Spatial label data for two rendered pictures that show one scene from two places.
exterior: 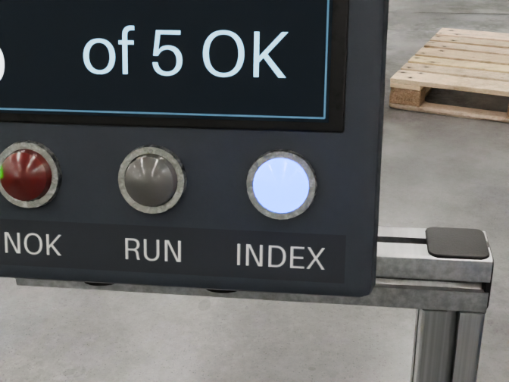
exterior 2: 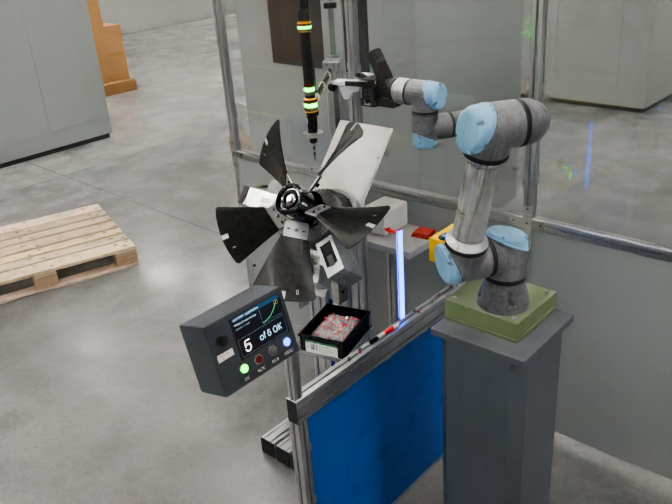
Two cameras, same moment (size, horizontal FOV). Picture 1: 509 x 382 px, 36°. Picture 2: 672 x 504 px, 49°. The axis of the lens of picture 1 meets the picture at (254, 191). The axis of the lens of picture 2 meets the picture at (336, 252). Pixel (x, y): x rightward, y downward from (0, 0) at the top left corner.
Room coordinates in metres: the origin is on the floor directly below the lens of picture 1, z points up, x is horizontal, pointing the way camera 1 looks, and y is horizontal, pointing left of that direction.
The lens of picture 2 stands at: (-0.80, 1.26, 2.15)
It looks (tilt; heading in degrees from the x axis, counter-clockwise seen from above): 25 degrees down; 305
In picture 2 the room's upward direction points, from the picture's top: 4 degrees counter-clockwise
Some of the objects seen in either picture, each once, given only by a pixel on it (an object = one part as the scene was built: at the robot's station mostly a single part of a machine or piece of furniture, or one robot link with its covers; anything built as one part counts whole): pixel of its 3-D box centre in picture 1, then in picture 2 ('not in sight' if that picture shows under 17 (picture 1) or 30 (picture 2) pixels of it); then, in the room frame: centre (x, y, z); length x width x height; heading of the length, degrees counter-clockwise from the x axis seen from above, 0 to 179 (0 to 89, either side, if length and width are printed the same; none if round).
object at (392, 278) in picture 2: not in sight; (395, 322); (0.65, -1.23, 0.42); 0.04 x 0.04 x 0.83; 82
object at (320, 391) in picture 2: not in sight; (387, 343); (0.27, -0.52, 0.82); 0.90 x 0.04 x 0.08; 82
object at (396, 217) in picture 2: not in sight; (381, 215); (0.72, -1.27, 0.92); 0.17 x 0.16 x 0.11; 82
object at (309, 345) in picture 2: not in sight; (335, 330); (0.44, -0.48, 0.85); 0.22 x 0.17 x 0.07; 97
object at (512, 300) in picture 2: not in sight; (504, 287); (-0.12, -0.54, 1.11); 0.15 x 0.15 x 0.10
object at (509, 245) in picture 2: not in sight; (504, 251); (-0.12, -0.54, 1.23); 0.13 x 0.12 x 0.14; 52
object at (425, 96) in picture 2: not in sight; (425, 95); (0.16, -0.61, 1.64); 0.11 x 0.08 x 0.09; 172
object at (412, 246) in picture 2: not in sight; (391, 236); (0.65, -1.23, 0.85); 0.36 x 0.24 x 0.03; 172
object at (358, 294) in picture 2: not in sight; (359, 310); (0.70, -1.02, 0.58); 0.09 x 0.05 x 1.15; 172
